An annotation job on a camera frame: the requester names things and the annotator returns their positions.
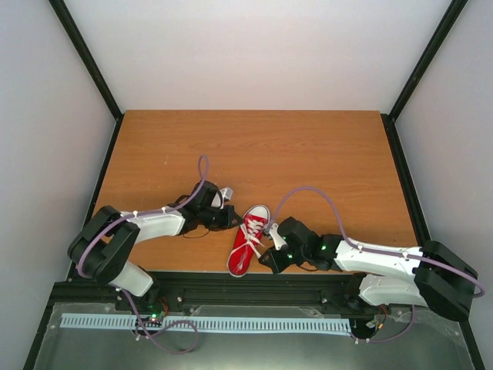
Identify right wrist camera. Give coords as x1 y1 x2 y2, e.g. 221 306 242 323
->
263 223 287 251

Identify light blue slotted cable duct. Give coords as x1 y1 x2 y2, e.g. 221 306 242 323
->
59 313 351 336

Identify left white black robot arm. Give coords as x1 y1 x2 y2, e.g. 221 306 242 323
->
68 181 243 311

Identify black frame post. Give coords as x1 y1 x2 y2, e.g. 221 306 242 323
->
387 0 470 120
48 0 125 121

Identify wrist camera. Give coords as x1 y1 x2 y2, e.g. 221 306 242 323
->
211 187 233 209
263 223 287 251

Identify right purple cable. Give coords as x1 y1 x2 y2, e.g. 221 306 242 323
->
269 186 486 344

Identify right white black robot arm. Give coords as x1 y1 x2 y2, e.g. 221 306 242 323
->
259 217 478 321

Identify red canvas sneaker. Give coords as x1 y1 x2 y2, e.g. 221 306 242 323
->
226 204 270 279

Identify white shoelace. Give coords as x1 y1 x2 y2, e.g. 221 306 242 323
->
230 215 267 273

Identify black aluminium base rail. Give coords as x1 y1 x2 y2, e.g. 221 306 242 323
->
49 269 390 315

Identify right black frame post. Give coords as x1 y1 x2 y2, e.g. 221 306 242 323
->
387 0 470 120

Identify left black frame post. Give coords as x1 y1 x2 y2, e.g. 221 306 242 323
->
48 0 125 121

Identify small circuit board with led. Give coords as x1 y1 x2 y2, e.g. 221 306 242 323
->
149 298 169 322

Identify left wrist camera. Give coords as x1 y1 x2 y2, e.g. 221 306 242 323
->
211 187 233 209

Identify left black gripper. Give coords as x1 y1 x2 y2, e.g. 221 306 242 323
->
200 204 243 231

